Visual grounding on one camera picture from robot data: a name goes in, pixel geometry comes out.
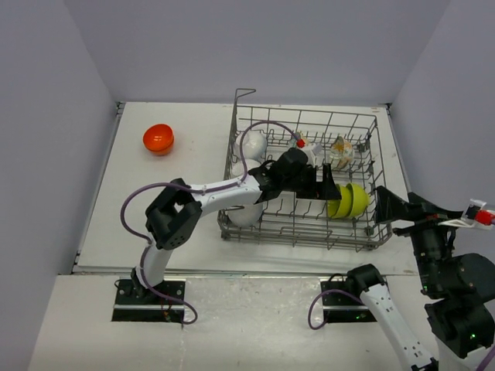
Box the lime green bowl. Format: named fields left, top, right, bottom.
left=346, top=182, right=370, bottom=218
left=327, top=184, right=353, bottom=219

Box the floral patterned bowl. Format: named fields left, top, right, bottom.
left=329, top=135, right=354, bottom=169

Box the white bowl rear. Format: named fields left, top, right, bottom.
left=234, top=131, right=267, bottom=160

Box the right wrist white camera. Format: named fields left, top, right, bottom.
left=439, top=199, right=494, bottom=230

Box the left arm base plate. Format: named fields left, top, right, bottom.
left=111, top=279, right=185, bottom=324

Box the orange bowl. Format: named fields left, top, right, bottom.
left=143, top=133, right=175, bottom=156
left=142, top=124, right=175, bottom=152

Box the beige blue patterned bowl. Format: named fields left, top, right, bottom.
left=295, top=131, right=309, bottom=146

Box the white bowl front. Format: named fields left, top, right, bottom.
left=227, top=203, right=263, bottom=227

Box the white bowl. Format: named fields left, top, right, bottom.
left=227, top=203, right=263, bottom=227
left=230, top=158, right=261, bottom=179
left=234, top=131, right=267, bottom=160

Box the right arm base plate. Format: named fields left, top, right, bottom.
left=320, top=274, right=377, bottom=324

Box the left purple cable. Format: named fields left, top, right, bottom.
left=119, top=120, right=306, bottom=324

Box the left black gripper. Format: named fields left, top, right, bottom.
left=281, top=162, right=340, bottom=199

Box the lime green bowl left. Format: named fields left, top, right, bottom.
left=327, top=184, right=353, bottom=219

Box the white bowl middle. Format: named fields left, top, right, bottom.
left=230, top=158, right=261, bottom=179

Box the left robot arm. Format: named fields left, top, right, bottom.
left=131, top=148, right=341, bottom=304

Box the grey wire dish rack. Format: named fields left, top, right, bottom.
left=217, top=88, right=391, bottom=251

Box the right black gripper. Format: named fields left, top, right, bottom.
left=375, top=182, right=464, bottom=291

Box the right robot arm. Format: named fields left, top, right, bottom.
left=345, top=186, right=494, bottom=370

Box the lime green bowl right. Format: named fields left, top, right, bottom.
left=346, top=182, right=370, bottom=218

